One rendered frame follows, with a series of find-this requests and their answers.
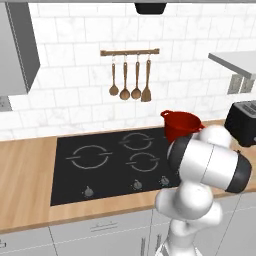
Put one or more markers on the large wooden spoon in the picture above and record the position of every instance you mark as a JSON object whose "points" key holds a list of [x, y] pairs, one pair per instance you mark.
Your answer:
{"points": [[124, 93]]}

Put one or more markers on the wooden utensil rail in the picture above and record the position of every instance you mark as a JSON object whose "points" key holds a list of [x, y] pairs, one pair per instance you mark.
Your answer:
{"points": [[130, 52]]}

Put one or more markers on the grey cupboard door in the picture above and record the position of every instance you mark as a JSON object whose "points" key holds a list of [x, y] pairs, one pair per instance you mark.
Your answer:
{"points": [[100, 245], [159, 233]]}

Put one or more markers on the medium wooden spoon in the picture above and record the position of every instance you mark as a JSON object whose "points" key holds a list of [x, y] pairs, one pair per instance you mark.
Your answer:
{"points": [[136, 92]]}

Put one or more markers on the grey wall cupboard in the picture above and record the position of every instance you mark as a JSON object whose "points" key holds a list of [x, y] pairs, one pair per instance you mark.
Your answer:
{"points": [[15, 50]]}

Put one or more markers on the black extractor hood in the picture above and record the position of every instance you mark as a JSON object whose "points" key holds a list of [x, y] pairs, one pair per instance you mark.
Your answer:
{"points": [[150, 8]]}

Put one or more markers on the red pot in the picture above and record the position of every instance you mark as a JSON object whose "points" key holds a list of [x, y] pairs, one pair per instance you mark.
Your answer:
{"points": [[180, 125]]}

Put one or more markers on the black toaster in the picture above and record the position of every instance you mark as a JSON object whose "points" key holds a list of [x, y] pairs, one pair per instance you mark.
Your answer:
{"points": [[242, 123]]}

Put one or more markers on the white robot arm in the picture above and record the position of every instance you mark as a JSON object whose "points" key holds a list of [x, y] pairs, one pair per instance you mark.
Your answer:
{"points": [[206, 163]]}

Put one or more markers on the small wooden spoon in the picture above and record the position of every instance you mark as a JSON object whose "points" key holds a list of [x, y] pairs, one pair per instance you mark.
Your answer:
{"points": [[113, 89]]}

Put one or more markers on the grey hob knob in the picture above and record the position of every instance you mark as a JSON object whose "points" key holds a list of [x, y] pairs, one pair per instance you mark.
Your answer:
{"points": [[137, 184], [164, 180], [88, 191]]}

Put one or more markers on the wooden spatula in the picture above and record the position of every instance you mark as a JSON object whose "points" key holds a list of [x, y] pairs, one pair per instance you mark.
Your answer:
{"points": [[146, 95]]}

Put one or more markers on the grey wall socket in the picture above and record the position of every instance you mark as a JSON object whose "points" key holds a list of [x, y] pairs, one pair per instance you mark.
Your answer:
{"points": [[241, 84], [4, 104]]}

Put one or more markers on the black hob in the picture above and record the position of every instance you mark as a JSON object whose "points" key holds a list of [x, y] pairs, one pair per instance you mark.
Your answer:
{"points": [[110, 160]]}

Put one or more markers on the grey drawer front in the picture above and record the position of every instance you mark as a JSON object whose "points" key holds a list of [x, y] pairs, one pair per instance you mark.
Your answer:
{"points": [[25, 241], [100, 230]]}

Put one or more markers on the grey wall shelf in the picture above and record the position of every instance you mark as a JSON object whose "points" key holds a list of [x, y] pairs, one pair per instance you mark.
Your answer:
{"points": [[238, 61]]}

